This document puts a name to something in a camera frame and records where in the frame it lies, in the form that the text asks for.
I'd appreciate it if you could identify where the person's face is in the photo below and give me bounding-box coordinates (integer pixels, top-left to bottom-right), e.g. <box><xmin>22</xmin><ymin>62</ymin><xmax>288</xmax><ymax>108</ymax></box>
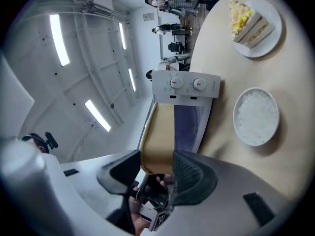
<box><xmin>31</xmin><ymin>141</ymin><xmax>48</xmax><ymax>154</ymax></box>

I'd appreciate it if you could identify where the cooked white rice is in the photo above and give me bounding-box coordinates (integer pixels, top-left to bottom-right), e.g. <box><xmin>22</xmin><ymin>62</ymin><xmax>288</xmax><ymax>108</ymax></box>
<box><xmin>237</xmin><ymin>91</ymin><xmax>278</xmax><ymax>144</ymax></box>

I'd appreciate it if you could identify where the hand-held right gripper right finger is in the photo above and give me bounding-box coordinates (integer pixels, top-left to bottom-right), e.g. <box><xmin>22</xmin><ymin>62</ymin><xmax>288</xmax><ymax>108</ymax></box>
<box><xmin>152</xmin><ymin>150</ymin><xmax>292</xmax><ymax>236</ymax></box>

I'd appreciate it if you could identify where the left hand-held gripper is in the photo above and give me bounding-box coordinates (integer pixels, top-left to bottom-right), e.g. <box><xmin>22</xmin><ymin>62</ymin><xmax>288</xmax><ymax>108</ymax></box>
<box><xmin>134</xmin><ymin>175</ymin><xmax>173</xmax><ymax>232</ymax></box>

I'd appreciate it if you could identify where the white ceiling air conditioner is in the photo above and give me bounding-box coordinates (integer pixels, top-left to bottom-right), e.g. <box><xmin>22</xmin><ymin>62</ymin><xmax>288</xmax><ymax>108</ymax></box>
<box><xmin>92</xmin><ymin>0</ymin><xmax>115</xmax><ymax>17</ymax></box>

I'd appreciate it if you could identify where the person's left forearm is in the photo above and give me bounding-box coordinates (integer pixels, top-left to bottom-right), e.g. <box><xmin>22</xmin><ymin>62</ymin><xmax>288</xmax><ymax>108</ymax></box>
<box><xmin>128</xmin><ymin>197</ymin><xmax>151</xmax><ymax>234</ymax></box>

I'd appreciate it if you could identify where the white bowl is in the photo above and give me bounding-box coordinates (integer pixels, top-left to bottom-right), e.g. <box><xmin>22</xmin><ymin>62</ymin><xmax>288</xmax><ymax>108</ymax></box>
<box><xmin>232</xmin><ymin>87</ymin><xmax>281</xmax><ymax>147</ymax></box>

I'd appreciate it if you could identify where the white round plate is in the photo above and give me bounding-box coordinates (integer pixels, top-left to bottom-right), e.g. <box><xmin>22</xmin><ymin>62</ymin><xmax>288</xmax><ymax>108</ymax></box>
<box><xmin>232</xmin><ymin>0</ymin><xmax>287</xmax><ymax>58</ymax></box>

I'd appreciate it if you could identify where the black head-worn camera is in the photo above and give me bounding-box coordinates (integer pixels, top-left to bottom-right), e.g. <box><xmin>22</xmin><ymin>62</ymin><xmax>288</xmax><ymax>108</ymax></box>
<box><xmin>21</xmin><ymin>131</ymin><xmax>59</xmax><ymax>154</ymax></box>

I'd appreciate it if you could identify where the white microwave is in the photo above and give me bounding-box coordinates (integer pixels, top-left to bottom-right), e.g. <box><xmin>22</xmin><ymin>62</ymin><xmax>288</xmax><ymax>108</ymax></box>
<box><xmin>136</xmin><ymin>71</ymin><xmax>222</xmax><ymax>154</ymax></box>

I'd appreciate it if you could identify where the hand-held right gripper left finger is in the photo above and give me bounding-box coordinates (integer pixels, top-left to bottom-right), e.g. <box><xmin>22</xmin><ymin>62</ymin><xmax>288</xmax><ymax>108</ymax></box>
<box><xmin>0</xmin><ymin>136</ymin><xmax>142</xmax><ymax>236</ymax></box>

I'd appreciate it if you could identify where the long ceiling light panel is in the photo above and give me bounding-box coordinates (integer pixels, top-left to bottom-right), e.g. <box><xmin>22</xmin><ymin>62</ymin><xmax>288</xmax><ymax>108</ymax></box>
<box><xmin>50</xmin><ymin>14</ymin><xmax>70</xmax><ymax>67</ymax></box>
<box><xmin>127</xmin><ymin>68</ymin><xmax>136</xmax><ymax>92</ymax></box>
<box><xmin>84</xmin><ymin>99</ymin><xmax>111</xmax><ymax>132</ymax></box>
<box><xmin>118</xmin><ymin>23</ymin><xmax>126</xmax><ymax>50</ymax></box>

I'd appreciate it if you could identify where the black office chair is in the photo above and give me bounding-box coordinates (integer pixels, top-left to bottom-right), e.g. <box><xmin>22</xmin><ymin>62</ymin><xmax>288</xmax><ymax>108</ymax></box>
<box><xmin>168</xmin><ymin>42</ymin><xmax>185</xmax><ymax>53</ymax></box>

